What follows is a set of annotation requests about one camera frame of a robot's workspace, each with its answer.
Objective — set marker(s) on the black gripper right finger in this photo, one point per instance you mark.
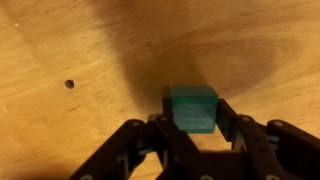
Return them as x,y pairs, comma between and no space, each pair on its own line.
276,151

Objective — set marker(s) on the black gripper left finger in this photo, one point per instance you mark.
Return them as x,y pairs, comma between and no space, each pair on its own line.
127,148

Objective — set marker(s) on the green block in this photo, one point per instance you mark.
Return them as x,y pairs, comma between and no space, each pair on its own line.
194,108

